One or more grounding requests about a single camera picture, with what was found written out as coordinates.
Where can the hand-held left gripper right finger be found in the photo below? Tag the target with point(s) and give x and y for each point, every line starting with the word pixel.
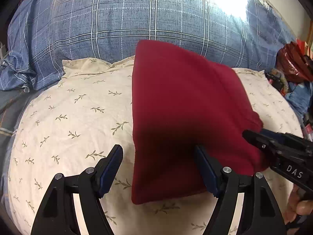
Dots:
pixel 207 171

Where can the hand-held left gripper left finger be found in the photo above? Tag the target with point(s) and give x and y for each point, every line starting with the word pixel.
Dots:
pixel 110 170

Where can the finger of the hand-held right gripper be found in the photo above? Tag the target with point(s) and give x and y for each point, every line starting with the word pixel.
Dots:
pixel 256 140

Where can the dark red garment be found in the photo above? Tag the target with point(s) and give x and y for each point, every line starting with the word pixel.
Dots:
pixel 183 102

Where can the person's right hand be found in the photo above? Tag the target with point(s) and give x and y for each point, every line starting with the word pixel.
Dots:
pixel 303 206

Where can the cream leaf-print pillow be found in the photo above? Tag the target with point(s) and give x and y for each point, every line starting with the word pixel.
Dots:
pixel 73 127

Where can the light blue cloth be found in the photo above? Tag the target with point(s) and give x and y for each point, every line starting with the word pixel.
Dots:
pixel 299 95

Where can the multicoloured patterned cloth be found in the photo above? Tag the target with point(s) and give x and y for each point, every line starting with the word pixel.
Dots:
pixel 277 80

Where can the red plastic bag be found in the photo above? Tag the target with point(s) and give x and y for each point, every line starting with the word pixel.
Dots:
pixel 292 62

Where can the grey plaid bed sheet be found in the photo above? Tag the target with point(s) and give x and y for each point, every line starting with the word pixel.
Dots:
pixel 12 112

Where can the blue plaid quilt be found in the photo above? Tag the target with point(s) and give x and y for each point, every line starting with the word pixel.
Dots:
pixel 110 29

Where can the white charger plug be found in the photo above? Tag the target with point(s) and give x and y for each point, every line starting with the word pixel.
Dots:
pixel 2 50

